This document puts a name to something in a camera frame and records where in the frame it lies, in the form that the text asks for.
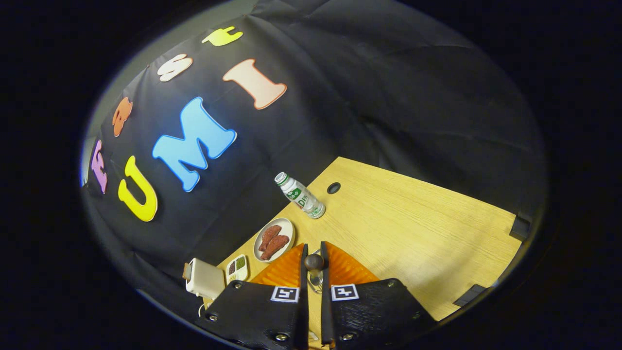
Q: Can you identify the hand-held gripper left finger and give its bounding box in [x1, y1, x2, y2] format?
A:
[197, 243, 310, 350]

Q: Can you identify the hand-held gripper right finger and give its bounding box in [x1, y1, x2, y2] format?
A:
[320, 241, 438, 349]

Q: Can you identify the wooden-handled metal spoon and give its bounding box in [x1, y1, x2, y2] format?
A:
[304, 253, 325, 294]

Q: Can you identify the white divided dish with beans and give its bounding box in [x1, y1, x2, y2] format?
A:
[225, 254, 250, 285]

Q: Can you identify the beige plate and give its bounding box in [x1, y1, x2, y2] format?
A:
[253, 217, 296, 263]

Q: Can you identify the white toaster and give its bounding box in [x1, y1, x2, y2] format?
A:
[183, 258, 226, 300]

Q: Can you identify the white drink bottle green label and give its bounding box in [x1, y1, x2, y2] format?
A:
[275, 172, 327, 220]

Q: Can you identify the black backdrop cloth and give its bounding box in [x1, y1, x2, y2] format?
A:
[80, 0, 550, 312]

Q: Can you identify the black table edge bracket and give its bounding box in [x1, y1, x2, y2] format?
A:
[509, 213, 533, 242]
[453, 285, 487, 307]

